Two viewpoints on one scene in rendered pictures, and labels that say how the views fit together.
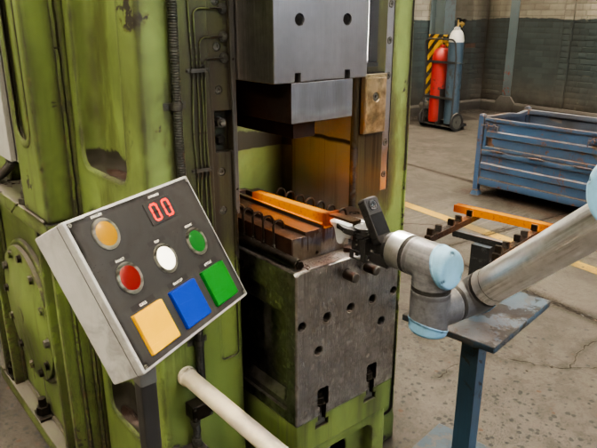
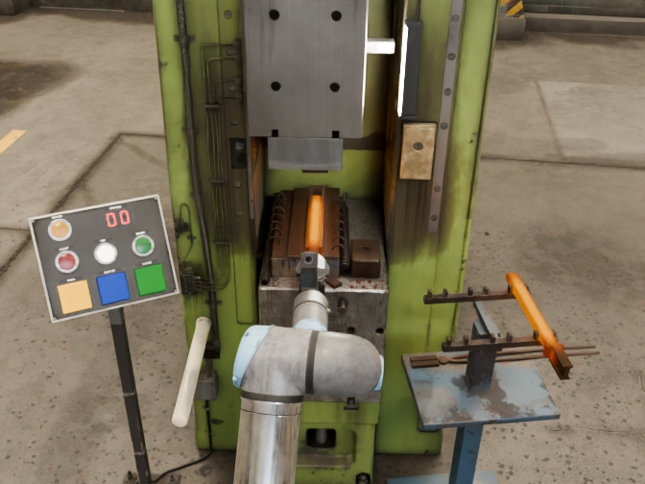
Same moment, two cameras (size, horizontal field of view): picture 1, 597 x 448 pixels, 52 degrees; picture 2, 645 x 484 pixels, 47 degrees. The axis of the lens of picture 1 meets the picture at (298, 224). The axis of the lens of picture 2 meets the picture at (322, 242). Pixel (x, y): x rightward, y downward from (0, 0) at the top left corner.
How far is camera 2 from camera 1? 144 cm
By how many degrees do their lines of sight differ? 39
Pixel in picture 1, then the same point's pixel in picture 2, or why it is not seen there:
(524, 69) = not seen: outside the picture
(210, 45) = (226, 86)
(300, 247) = (281, 266)
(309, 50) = (288, 111)
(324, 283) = (290, 302)
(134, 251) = (79, 244)
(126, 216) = (83, 220)
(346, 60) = (333, 122)
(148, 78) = (168, 108)
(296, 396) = not seen: hidden behind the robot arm
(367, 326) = not seen: hidden behind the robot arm
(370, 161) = (414, 203)
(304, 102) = (282, 154)
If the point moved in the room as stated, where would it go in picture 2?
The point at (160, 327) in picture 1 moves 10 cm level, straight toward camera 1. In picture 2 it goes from (76, 298) to (48, 319)
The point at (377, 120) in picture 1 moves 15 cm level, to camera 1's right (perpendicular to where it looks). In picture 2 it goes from (418, 168) to (464, 184)
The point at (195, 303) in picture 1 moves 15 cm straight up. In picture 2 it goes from (115, 289) to (107, 242)
